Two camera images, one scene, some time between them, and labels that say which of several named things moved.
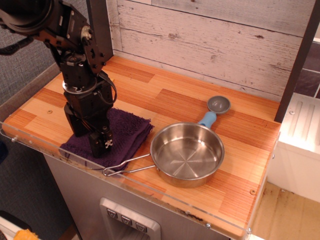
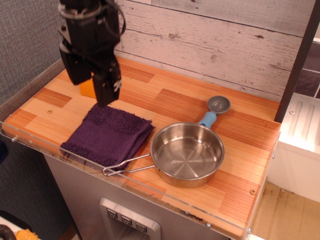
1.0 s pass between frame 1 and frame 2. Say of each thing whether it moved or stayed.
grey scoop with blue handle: stayed
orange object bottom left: stayed
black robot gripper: moved
